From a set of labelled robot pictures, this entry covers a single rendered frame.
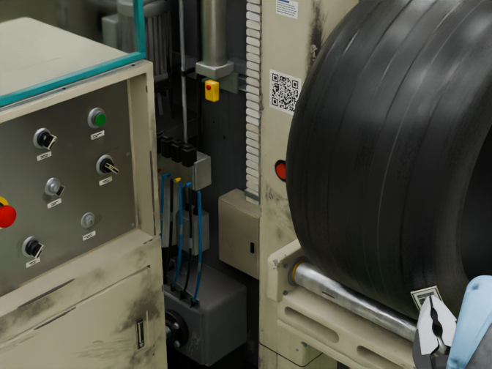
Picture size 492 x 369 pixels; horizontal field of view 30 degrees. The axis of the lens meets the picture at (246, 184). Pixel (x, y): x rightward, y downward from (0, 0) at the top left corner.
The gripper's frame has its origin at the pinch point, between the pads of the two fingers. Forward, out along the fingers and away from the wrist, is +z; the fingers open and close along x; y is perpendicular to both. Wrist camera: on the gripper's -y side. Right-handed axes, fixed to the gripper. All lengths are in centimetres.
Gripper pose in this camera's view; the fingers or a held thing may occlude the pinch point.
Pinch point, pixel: (431, 302)
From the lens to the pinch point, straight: 143.5
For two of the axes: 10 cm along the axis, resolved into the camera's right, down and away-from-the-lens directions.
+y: 3.2, 3.7, 8.7
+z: -1.4, -8.9, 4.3
